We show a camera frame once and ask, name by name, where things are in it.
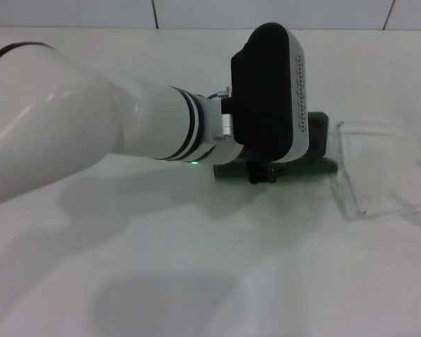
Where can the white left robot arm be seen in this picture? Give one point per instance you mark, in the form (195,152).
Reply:
(91,123)

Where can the clear frame glasses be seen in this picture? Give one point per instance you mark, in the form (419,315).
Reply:
(344,168)

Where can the green glasses case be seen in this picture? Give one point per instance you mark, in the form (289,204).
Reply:
(317,140)

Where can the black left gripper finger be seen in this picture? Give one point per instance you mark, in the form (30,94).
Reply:
(278,173)
(258,174)

